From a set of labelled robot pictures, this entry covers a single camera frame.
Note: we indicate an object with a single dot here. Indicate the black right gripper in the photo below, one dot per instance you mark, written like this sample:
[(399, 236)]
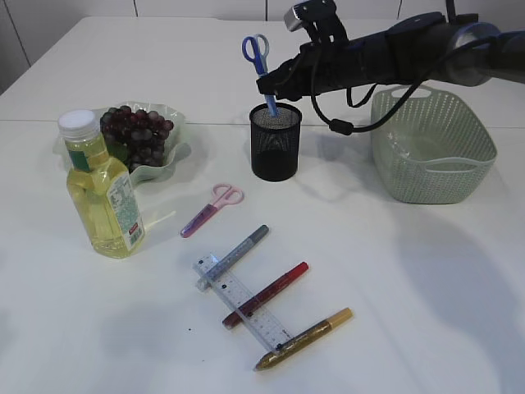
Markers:
[(363, 61)]

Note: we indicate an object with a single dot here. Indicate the blue scissors with sheath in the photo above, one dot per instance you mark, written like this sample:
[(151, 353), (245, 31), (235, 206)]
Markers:
[(255, 49)]

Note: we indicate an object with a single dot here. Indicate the purple grape bunch with leaves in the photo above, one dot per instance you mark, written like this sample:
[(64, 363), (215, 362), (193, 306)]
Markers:
[(137, 138)]

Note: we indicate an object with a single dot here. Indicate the yellow tea bottle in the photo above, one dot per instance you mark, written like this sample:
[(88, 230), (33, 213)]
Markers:
[(100, 187)]

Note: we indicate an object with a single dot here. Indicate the clear plastic sheet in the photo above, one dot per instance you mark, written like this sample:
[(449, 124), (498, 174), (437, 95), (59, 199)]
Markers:
[(399, 145)]

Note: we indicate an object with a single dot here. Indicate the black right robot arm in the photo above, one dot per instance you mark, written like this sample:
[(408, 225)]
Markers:
[(423, 47)]

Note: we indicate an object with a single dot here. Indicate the black mesh pen holder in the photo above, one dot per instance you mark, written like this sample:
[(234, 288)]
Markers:
[(274, 142)]

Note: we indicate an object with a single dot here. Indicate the green wavy glass plate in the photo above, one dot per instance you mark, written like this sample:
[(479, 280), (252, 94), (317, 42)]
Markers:
[(145, 173)]

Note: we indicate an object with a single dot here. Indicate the green woven plastic basket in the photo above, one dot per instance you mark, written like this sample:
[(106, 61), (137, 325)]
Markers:
[(453, 150)]

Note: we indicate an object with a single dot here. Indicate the red glitter pen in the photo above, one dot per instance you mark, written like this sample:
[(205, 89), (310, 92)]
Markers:
[(266, 293)]

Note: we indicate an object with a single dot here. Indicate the silver glitter pen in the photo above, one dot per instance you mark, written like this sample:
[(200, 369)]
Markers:
[(237, 253)]

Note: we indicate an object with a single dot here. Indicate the transparent plastic ruler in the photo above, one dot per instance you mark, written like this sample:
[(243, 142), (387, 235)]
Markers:
[(261, 322)]

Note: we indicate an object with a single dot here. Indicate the gold glitter pen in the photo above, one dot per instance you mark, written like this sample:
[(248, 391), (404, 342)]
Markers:
[(303, 340)]

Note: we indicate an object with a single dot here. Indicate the pink scissors with purple sheath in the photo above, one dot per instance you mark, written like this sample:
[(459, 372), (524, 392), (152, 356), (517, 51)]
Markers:
[(223, 194)]

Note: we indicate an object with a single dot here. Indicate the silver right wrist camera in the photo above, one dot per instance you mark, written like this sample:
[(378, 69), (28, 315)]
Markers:
[(319, 19)]

